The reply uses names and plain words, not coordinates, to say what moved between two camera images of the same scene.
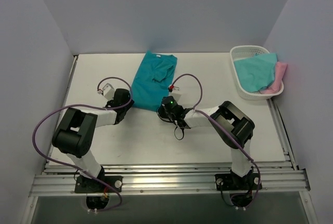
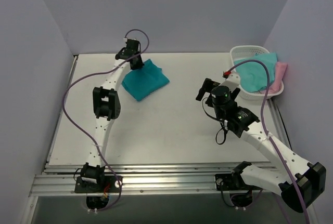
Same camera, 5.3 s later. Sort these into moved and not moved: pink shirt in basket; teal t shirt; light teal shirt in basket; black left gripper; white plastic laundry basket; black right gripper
Moved: black left gripper; black right gripper; teal t shirt
Not moved: white plastic laundry basket; light teal shirt in basket; pink shirt in basket
